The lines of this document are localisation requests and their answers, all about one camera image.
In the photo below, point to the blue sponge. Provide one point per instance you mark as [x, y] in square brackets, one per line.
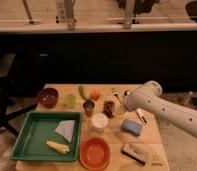
[132, 127]

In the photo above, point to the small metal cup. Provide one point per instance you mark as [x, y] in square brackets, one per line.
[88, 107]

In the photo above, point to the orange fruit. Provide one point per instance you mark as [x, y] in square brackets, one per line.
[95, 94]

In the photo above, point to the white handled spatula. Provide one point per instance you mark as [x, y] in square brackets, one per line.
[138, 111]

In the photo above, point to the light green cup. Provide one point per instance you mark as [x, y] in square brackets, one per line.
[70, 101]

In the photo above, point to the white cup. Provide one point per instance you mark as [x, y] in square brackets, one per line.
[99, 121]

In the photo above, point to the orange bowl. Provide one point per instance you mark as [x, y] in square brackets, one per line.
[94, 154]

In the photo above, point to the green cucumber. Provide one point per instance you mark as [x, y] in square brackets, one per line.
[82, 93]

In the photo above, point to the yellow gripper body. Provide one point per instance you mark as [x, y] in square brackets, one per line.
[119, 110]

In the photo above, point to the yellow corn cob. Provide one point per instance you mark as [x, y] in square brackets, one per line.
[61, 148]

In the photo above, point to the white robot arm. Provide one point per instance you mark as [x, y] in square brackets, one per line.
[148, 98]

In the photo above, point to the black office chair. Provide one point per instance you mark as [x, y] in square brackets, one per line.
[5, 101]

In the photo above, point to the dark red grape bunch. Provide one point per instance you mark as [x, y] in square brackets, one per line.
[108, 108]

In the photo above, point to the green plastic tray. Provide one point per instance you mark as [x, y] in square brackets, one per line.
[38, 127]

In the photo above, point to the wooden brush block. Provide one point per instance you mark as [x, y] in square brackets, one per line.
[135, 152]

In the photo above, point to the grey folded cloth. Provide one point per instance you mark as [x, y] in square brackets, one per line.
[66, 128]

